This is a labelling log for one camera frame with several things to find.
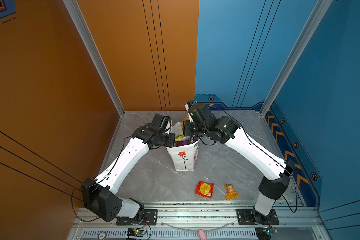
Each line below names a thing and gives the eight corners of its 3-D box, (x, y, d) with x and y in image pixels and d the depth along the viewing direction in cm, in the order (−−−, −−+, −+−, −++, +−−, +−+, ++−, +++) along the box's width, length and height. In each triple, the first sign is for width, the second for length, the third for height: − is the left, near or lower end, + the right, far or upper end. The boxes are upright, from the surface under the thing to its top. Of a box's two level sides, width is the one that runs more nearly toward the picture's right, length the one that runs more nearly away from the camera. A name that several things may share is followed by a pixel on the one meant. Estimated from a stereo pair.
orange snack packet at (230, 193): (226, 200, 80) (227, 199, 79) (224, 185, 85) (224, 184, 84) (238, 200, 80) (239, 199, 79) (235, 185, 85) (236, 184, 84)
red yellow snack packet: (194, 194, 82) (194, 193, 81) (196, 180, 87) (196, 179, 85) (212, 198, 81) (212, 197, 79) (213, 184, 85) (214, 183, 84)
